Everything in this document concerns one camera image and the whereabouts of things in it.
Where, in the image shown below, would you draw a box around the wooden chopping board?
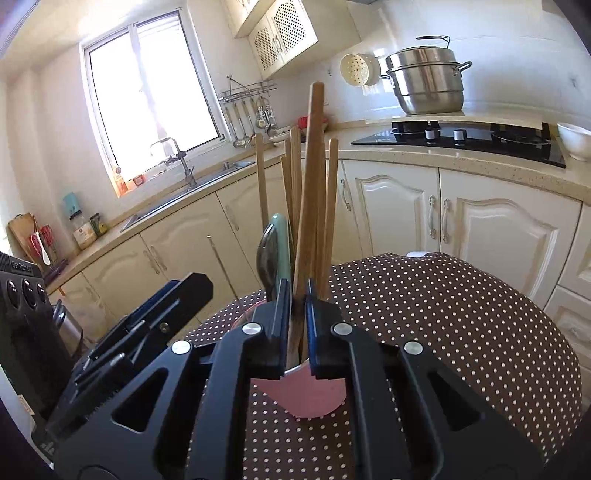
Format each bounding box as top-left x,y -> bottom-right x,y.
7,212 -> 51,268

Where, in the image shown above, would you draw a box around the stainless steel steamer pot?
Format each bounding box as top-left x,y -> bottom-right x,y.
379,36 -> 472,116

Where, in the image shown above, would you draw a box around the brown polka-dot tablecloth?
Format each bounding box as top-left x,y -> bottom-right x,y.
185,251 -> 583,480

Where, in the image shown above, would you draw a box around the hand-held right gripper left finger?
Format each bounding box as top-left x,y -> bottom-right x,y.
51,278 -> 294,480

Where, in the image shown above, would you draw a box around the stainless steel sink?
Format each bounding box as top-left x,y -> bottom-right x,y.
121,161 -> 254,232

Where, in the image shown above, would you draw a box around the cream wall cabinets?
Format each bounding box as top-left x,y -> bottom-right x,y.
222,0 -> 278,40

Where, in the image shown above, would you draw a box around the metal wall utensil rack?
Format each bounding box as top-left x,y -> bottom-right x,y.
218,74 -> 278,103

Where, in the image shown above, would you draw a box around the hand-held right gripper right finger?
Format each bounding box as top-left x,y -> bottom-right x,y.
305,278 -> 546,480

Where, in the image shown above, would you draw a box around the row of hanging kitchen utensils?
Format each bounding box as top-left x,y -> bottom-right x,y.
225,99 -> 278,148

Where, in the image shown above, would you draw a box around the steel kitchen faucet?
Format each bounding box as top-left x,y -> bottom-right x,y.
150,137 -> 197,188

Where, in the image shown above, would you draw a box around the pink cup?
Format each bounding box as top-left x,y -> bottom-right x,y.
230,299 -> 348,419

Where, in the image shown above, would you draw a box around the metal spoon with dark handle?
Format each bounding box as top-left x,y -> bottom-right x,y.
256,224 -> 280,301

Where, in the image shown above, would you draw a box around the white bowl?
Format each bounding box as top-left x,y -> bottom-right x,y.
556,122 -> 591,162

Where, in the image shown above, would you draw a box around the bundle of wooden chopsticks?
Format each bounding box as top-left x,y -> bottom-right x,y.
255,127 -> 340,361

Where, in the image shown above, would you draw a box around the red and white spatula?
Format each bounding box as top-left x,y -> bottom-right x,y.
30,224 -> 58,266

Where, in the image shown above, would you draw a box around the light green sheathed knife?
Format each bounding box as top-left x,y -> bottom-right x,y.
270,213 -> 293,287

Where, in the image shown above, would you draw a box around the sliding kitchen window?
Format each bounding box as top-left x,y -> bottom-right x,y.
81,9 -> 222,197

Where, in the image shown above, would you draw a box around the cream lattice door cabinet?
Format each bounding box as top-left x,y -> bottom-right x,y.
233,0 -> 361,79

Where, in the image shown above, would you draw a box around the cream colander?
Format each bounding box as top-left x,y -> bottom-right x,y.
340,52 -> 382,87

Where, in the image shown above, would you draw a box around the glass jar with label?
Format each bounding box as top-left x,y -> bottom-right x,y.
71,212 -> 99,251

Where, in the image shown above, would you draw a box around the beige kitchen countertop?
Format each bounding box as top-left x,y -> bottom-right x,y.
41,117 -> 591,296

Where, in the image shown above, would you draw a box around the black glass gas cooktop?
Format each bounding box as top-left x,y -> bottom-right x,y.
351,121 -> 566,168

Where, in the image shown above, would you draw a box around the single wooden chopstick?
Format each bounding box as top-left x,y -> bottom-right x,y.
286,82 -> 326,370

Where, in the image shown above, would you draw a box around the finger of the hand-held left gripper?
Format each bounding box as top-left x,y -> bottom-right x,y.
74,353 -> 139,393
88,273 -> 214,361

